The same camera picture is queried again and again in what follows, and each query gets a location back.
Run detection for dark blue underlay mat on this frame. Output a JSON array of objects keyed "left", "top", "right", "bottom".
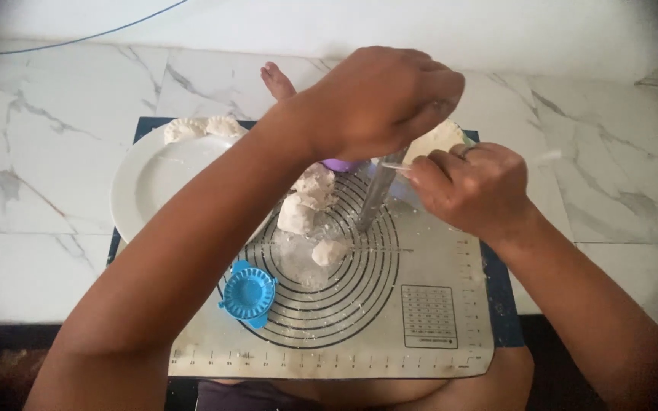
[{"left": 106, "top": 116, "right": 525, "bottom": 349}]

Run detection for person's right hand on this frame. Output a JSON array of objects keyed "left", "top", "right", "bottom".
[{"left": 406, "top": 143, "right": 538, "bottom": 241}]

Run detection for person's legs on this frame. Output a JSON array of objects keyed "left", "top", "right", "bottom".
[{"left": 196, "top": 345, "right": 535, "bottom": 411}]

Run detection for raw folded dumpling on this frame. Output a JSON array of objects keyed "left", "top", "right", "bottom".
[
  {"left": 206, "top": 115, "right": 248, "bottom": 139},
  {"left": 163, "top": 118, "right": 209, "bottom": 144}
]

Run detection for blue cable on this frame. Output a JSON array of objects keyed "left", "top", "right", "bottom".
[{"left": 0, "top": 0, "right": 190, "bottom": 57}]

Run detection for blue plastic dumpling mould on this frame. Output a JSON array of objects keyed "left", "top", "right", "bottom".
[{"left": 217, "top": 260, "right": 279, "bottom": 330}]

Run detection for purple plastic bowl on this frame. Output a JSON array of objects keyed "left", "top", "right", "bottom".
[{"left": 320, "top": 158, "right": 367, "bottom": 174}]

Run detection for person's foot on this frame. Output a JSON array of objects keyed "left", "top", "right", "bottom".
[{"left": 260, "top": 62, "right": 298, "bottom": 104}]

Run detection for metal rolling pin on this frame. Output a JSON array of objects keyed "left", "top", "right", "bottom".
[{"left": 355, "top": 147, "right": 410, "bottom": 232}]

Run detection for person's left hand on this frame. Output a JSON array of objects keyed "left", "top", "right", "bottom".
[{"left": 289, "top": 47, "right": 466, "bottom": 163}]

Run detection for round dough disc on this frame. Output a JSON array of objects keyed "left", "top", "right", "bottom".
[{"left": 402, "top": 119, "right": 467, "bottom": 166}]

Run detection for white round plate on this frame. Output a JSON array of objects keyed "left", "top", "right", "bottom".
[{"left": 110, "top": 121, "right": 275, "bottom": 246}]

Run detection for grey silicone baking mat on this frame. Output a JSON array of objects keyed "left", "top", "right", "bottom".
[{"left": 113, "top": 166, "right": 497, "bottom": 379}]

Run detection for floured dough ball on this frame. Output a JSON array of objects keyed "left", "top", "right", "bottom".
[
  {"left": 292, "top": 162, "right": 337, "bottom": 198},
  {"left": 311, "top": 239, "right": 348, "bottom": 268},
  {"left": 276, "top": 194, "right": 319, "bottom": 236}
]

